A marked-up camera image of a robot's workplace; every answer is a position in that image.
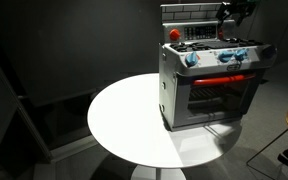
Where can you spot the dark diagonal support beam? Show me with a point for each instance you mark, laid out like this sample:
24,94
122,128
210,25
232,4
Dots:
34,133

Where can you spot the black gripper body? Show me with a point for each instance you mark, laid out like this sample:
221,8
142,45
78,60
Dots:
241,8

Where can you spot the white round table base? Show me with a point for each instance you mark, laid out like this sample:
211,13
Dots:
157,173

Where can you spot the blue stove knob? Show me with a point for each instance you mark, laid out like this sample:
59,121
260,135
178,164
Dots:
240,54
225,56
192,59

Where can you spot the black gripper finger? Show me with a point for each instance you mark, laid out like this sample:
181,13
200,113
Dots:
221,18
227,8

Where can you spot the grey toy stove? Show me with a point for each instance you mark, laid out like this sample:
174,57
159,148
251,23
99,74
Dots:
184,100

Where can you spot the small red stove button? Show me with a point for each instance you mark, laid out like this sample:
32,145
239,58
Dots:
221,35

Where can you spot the red round stove knob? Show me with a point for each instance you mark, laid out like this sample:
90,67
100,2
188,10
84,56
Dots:
175,34

